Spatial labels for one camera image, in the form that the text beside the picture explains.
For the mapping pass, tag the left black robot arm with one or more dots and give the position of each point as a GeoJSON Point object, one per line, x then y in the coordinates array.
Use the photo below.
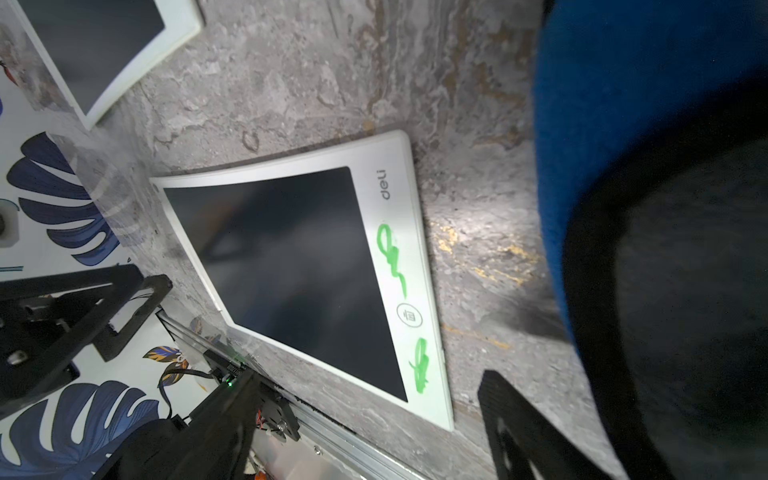
{"type": "Point", "coordinates": [216, 442]}

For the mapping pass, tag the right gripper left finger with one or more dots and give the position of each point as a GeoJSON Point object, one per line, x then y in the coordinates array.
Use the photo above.
{"type": "Point", "coordinates": [46, 322]}

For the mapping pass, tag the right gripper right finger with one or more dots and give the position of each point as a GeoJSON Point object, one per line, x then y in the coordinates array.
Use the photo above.
{"type": "Point", "coordinates": [523, 443]}

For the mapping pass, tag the blue grey microfibre cloth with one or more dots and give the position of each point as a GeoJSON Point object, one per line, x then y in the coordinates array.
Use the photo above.
{"type": "Point", "coordinates": [650, 121]}

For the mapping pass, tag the white drawing tablet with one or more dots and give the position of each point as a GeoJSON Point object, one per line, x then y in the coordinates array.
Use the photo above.
{"type": "Point", "coordinates": [323, 255]}
{"type": "Point", "coordinates": [97, 50]}

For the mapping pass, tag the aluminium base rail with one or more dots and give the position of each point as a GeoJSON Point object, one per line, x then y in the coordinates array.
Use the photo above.
{"type": "Point", "coordinates": [337, 448]}

